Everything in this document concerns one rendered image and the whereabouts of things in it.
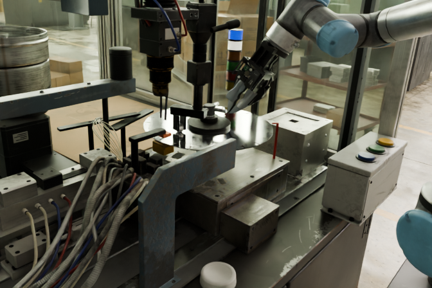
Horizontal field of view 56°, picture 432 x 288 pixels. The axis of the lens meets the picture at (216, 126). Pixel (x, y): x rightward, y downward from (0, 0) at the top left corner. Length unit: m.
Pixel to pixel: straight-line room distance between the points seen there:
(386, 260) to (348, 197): 1.29
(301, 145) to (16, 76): 0.89
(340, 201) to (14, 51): 1.04
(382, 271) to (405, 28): 1.53
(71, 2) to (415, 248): 0.82
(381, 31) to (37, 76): 1.04
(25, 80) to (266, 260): 0.93
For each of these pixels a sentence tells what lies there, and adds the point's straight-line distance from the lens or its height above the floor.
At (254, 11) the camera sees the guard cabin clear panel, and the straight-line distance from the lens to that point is 1.47.
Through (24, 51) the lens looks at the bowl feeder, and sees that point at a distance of 1.40.
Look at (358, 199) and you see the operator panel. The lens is 1.05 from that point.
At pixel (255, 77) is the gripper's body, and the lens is 0.97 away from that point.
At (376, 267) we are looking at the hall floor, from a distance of 2.26.
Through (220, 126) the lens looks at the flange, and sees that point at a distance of 1.00.
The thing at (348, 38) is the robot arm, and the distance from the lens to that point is 0.89.
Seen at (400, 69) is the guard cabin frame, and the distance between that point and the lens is 1.24.
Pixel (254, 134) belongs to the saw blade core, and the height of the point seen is 0.95.
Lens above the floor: 1.30
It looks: 20 degrees down
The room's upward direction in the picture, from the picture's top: 3 degrees clockwise
